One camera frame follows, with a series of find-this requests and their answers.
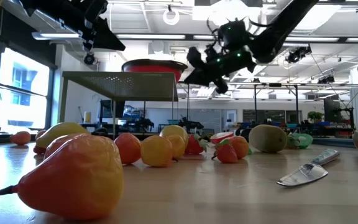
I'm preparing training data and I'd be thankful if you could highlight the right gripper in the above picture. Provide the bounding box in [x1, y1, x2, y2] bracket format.
[183, 20, 257, 94]

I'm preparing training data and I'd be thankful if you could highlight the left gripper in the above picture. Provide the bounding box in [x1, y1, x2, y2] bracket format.
[73, 0, 126, 52]

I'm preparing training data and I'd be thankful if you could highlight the red collapsible bowl grey rim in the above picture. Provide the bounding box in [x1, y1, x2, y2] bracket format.
[121, 58, 188, 83]

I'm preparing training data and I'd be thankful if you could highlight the yellow toy lemon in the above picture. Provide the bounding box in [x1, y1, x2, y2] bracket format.
[159, 124, 190, 147]

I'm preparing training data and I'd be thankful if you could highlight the toy apple half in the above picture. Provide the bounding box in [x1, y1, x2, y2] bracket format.
[209, 131, 235, 145]

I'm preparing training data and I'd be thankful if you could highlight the whole brown toy kiwi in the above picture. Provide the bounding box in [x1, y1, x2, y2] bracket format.
[248, 124, 288, 154]

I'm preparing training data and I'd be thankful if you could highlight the black ceiling spotlight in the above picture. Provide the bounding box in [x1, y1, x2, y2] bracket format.
[83, 52, 96, 66]

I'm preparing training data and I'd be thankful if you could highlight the pale green perforated metal shelf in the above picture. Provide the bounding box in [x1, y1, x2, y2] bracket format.
[58, 71, 180, 138]

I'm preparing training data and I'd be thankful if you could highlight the black monitor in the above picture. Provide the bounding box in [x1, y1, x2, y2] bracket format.
[99, 99, 126, 119]

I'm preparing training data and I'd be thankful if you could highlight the red toy strawberry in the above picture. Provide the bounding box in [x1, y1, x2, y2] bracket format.
[211, 139, 239, 165]
[32, 144, 47, 156]
[184, 133, 211, 156]

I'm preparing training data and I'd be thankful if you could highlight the small orange toy pear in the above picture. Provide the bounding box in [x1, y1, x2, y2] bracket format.
[140, 135, 173, 168]
[0, 133, 125, 221]
[44, 133, 90, 161]

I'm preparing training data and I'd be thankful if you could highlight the yellow toy mango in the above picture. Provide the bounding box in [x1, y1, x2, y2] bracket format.
[35, 121, 90, 149]

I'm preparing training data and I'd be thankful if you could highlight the red-orange toy apple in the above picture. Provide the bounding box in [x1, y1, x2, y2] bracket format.
[114, 133, 142, 165]

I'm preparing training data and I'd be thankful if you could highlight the green potted plant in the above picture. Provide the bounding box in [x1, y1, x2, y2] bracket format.
[306, 110, 324, 124]

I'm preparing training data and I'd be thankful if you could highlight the green toy kiwi slice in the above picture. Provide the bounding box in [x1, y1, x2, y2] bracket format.
[286, 133, 314, 150]

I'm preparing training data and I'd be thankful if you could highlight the silver toy knife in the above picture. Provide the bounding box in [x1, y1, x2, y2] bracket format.
[276, 148, 341, 188]

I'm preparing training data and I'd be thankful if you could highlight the white ring lamp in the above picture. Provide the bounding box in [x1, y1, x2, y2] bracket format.
[162, 8, 181, 26]

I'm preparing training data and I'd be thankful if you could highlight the black ceiling camera cluster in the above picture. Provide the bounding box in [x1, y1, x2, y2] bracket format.
[285, 45, 313, 65]

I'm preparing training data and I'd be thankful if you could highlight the black gantry frame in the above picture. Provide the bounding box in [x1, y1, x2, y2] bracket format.
[252, 83, 300, 125]

